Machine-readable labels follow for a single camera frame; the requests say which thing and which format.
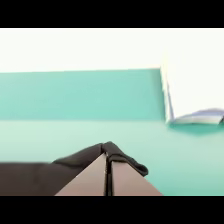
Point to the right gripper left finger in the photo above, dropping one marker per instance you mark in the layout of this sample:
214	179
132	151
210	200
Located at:
91	181

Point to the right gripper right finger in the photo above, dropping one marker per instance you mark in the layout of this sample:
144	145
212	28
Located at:
130	182

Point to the black garment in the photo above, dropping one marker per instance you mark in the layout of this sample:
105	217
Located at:
30	178

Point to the white garment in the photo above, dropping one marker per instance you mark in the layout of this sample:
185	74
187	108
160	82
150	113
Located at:
195	90

